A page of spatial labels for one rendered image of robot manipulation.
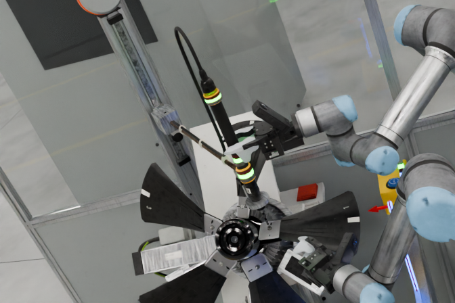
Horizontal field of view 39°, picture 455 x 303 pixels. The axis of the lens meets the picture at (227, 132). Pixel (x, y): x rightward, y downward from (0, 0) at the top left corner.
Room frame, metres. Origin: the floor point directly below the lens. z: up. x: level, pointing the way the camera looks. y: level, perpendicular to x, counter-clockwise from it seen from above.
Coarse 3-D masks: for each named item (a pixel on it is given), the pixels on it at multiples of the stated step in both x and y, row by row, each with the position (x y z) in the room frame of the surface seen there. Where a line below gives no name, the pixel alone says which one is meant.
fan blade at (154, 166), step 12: (156, 168) 1.76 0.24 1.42; (144, 180) 1.78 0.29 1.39; (156, 180) 1.75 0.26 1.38; (168, 180) 1.72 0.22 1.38; (156, 192) 1.75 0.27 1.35; (168, 192) 1.72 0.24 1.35; (180, 192) 1.69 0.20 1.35; (144, 204) 1.78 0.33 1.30; (156, 204) 1.75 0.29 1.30; (168, 204) 1.72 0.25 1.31; (180, 204) 1.69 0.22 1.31; (192, 204) 1.66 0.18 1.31; (144, 216) 1.79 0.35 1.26; (156, 216) 1.76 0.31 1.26; (168, 216) 1.74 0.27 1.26; (180, 216) 1.70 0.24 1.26; (192, 216) 1.67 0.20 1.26; (192, 228) 1.69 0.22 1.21
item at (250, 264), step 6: (252, 258) 1.54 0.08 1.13; (258, 258) 1.54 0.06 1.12; (264, 258) 1.54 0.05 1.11; (246, 264) 1.52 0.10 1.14; (252, 264) 1.52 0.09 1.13; (264, 264) 1.53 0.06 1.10; (246, 270) 1.50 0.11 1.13; (252, 270) 1.51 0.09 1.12; (258, 270) 1.51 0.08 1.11; (264, 270) 1.51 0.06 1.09; (270, 270) 1.52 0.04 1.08; (246, 276) 1.49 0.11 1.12; (252, 276) 1.49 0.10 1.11; (258, 276) 1.50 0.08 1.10
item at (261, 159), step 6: (246, 120) 1.76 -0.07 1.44; (252, 120) 1.74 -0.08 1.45; (258, 120) 1.72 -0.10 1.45; (234, 126) 1.80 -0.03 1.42; (240, 126) 1.77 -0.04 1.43; (258, 150) 1.66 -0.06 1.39; (252, 156) 1.67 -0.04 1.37; (258, 156) 1.65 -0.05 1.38; (264, 156) 1.63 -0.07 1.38; (252, 162) 1.66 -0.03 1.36; (258, 162) 1.64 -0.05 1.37; (264, 162) 1.62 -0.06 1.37; (258, 168) 1.62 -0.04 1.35; (258, 174) 1.61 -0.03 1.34; (240, 186) 1.67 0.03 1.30; (240, 192) 1.66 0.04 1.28
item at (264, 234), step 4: (276, 220) 1.59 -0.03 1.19; (280, 220) 1.58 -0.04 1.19; (264, 224) 1.59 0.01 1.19; (272, 224) 1.58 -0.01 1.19; (276, 224) 1.57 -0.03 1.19; (260, 228) 1.58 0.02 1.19; (264, 228) 1.57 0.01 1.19; (272, 228) 1.56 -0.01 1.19; (276, 228) 1.55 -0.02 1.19; (260, 232) 1.55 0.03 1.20; (264, 232) 1.55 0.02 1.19; (268, 232) 1.54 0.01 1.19; (272, 232) 1.54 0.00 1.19; (276, 232) 1.53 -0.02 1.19; (260, 236) 1.54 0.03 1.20; (264, 236) 1.53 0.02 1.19; (268, 236) 1.52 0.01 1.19; (272, 236) 1.52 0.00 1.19; (276, 236) 1.51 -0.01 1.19
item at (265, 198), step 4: (236, 172) 1.58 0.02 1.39; (236, 176) 1.59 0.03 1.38; (236, 180) 1.59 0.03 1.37; (240, 184) 1.57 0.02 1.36; (244, 188) 1.57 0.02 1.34; (244, 192) 1.58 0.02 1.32; (260, 192) 1.58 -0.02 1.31; (264, 192) 1.57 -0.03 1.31; (248, 196) 1.57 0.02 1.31; (264, 196) 1.55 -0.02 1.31; (268, 196) 1.54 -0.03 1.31; (248, 200) 1.56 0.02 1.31; (260, 200) 1.54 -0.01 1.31; (264, 200) 1.53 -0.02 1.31; (268, 200) 1.53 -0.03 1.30; (248, 204) 1.54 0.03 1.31; (252, 204) 1.53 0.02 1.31; (256, 204) 1.53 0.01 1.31; (260, 204) 1.52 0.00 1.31; (264, 204) 1.52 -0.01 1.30; (248, 208) 1.54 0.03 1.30; (252, 208) 1.53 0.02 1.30; (256, 208) 1.52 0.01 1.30
